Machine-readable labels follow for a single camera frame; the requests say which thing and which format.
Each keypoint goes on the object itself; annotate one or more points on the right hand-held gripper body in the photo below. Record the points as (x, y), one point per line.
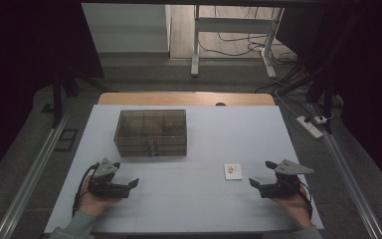
(286, 179)

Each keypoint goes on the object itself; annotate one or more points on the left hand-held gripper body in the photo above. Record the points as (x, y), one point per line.
(103, 171)

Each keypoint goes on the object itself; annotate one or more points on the smoky drawer with chrome knob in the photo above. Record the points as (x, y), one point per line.
(136, 151)

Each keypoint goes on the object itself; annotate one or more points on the white card with cartoon print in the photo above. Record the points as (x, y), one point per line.
(233, 172)

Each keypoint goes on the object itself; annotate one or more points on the smoky transparent drawer box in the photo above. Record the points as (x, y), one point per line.
(151, 126)

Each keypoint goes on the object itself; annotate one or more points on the person's right hand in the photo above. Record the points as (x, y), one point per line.
(296, 209)

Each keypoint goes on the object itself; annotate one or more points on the person's left hand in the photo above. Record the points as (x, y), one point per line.
(93, 204)

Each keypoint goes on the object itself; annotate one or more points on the white power strip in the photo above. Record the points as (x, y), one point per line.
(309, 126)

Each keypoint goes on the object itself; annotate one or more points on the white table mat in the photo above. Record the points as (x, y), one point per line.
(195, 199)

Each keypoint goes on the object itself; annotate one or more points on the white plug adapter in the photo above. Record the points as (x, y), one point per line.
(320, 119)

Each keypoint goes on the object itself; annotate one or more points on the dark curtain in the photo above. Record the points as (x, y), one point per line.
(361, 66)
(20, 66)

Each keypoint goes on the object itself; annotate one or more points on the black floor frame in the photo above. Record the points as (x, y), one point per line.
(67, 140)

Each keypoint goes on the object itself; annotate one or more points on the metal floor rail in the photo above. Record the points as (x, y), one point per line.
(30, 179)
(348, 172)

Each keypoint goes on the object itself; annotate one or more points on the white desk frame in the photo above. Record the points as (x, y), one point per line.
(232, 24)

